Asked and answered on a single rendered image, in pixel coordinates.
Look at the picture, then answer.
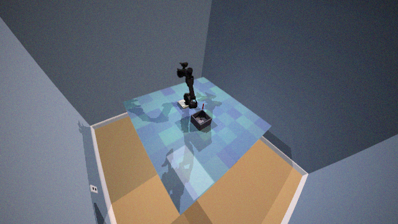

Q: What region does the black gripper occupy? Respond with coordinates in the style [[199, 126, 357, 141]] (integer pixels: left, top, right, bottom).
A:
[[179, 62, 188, 78]]

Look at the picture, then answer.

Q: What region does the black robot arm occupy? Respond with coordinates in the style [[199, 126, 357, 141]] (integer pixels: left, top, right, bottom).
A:
[[177, 67, 197, 109]]

